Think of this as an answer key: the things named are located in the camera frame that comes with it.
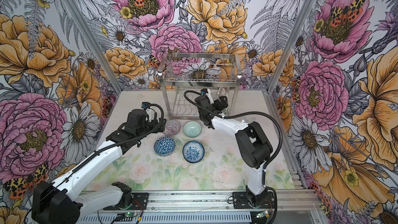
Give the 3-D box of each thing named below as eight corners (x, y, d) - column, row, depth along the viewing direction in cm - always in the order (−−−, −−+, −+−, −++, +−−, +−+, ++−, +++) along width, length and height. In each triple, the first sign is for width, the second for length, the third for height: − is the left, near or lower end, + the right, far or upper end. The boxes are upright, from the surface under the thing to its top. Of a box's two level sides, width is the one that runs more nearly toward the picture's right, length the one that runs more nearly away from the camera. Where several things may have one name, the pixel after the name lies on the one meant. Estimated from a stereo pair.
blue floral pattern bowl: (183, 165, 87) (181, 160, 81) (184, 146, 94) (183, 140, 89) (204, 165, 87) (205, 160, 81) (204, 146, 94) (204, 140, 89)
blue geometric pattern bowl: (154, 158, 89) (151, 154, 85) (158, 140, 96) (155, 136, 92) (174, 158, 89) (172, 154, 85) (176, 140, 96) (175, 136, 92)
